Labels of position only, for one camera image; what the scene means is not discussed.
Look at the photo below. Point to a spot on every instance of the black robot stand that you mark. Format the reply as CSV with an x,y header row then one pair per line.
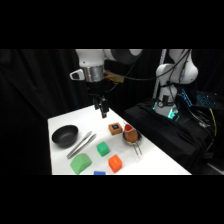
x,y
166,133

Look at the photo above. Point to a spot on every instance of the backlit keyboard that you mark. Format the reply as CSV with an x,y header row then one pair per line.
x,y
206,100

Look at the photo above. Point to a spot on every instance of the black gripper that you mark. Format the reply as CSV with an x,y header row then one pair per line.
x,y
97,88

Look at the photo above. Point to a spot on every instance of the black curtain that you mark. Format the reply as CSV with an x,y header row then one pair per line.
x,y
33,100

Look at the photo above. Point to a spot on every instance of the red orange cube block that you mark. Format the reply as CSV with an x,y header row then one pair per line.
x,y
115,163

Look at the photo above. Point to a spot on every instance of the green rounded block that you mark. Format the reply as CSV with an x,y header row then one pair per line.
x,y
80,163

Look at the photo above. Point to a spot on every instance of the black bowl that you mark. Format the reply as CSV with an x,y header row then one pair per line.
x,y
64,135

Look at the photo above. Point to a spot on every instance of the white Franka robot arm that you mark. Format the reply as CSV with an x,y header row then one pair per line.
x,y
90,60

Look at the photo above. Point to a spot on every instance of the metal strainer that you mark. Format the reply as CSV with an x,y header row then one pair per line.
x,y
133,141

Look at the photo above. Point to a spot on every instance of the green cube block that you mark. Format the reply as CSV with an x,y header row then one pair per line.
x,y
103,148

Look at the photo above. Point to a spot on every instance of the green light on base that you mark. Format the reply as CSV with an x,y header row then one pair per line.
x,y
172,113

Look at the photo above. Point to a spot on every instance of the red toy piece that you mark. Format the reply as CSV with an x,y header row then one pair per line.
x,y
128,127

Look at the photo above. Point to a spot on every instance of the metal tongs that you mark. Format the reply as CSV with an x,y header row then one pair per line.
x,y
81,144

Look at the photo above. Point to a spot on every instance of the wooden block with blue top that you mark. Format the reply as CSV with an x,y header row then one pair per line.
x,y
115,128

